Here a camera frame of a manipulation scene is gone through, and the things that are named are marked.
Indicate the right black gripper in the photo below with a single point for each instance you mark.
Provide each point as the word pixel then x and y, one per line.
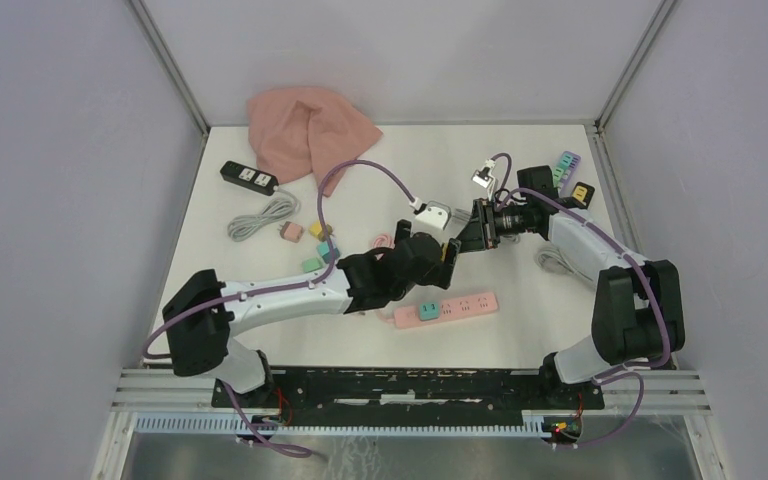
pixel 473 237

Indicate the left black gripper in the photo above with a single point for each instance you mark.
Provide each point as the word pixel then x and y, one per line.
pixel 440 274

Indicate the pink power strip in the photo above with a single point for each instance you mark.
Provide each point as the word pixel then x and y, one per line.
pixel 452 309

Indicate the teal plug adapter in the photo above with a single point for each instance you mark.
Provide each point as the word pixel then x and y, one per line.
pixel 328 251

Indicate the yellow plug adapter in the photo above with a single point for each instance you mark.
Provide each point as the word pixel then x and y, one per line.
pixel 320 231

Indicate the green plug adapter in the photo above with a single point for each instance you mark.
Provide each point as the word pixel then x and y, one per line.
pixel 312 264

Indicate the pink plug adapter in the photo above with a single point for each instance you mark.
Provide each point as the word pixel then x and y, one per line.
pixel 291 231

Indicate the black power strip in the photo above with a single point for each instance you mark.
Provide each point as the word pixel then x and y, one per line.
pixel 592 190
pixel 249 178

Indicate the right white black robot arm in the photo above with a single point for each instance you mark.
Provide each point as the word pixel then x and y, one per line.
pixel 637 319

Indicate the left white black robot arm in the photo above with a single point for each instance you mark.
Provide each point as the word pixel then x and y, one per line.
pixel 203 319

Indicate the yellow adapter on black strip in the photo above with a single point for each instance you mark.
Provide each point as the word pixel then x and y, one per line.
pixel 582 194

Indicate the purple power strip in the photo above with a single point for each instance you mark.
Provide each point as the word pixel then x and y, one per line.
pixel 564 168

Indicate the pink cloth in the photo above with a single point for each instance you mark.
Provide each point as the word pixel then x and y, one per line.
pixel 297 131

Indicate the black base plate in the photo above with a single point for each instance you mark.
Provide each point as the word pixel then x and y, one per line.
pixel 411 397

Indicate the white cable duct rail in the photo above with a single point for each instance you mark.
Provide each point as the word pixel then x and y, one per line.
pixel 232 424

